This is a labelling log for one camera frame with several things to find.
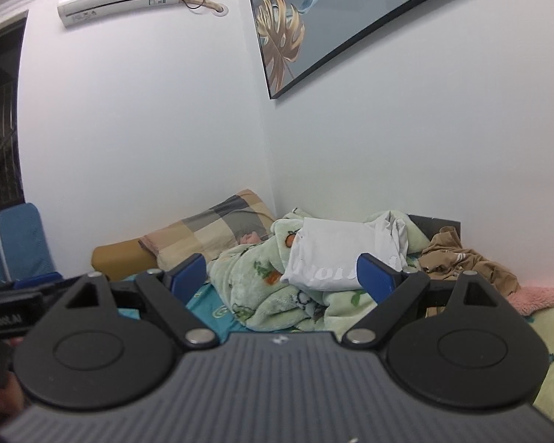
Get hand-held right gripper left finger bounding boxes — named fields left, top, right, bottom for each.
left=51, top=254, right=220, bottom=350

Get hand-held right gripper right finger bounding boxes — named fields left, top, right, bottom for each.
left=342, top=253, right=511, bottom=348

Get white printed t-shirt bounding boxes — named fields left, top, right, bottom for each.
left=281, top=212, right=410, bottom=292

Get brown clothes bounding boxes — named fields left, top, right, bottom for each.
left=418, top=226, right=521, bottom=297

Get plaid pillow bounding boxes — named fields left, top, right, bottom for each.
left=138, top=189, right=278, bottom=273

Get green printed fleece blanket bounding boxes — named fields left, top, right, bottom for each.
left=207, top=207, right=431, bottom=333

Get tan padded headboard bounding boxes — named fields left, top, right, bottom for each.
left=91, top=240, right=161, bottom=282

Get blue covered chair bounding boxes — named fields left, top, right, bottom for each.
left=0, top=203, right=59, bottom=287

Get dark bed board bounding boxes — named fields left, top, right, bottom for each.
left=407, top=214, right=463, bottom=243

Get pink fluffy cloth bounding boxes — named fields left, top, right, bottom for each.
left=508, top=285, right=554, bottom=329

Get dark barred window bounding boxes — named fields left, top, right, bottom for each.
left=0, top=10, right=29, bottom=215

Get framed leaf wall picture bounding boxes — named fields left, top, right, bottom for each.
left=242, top=0, right=506, bottom=101

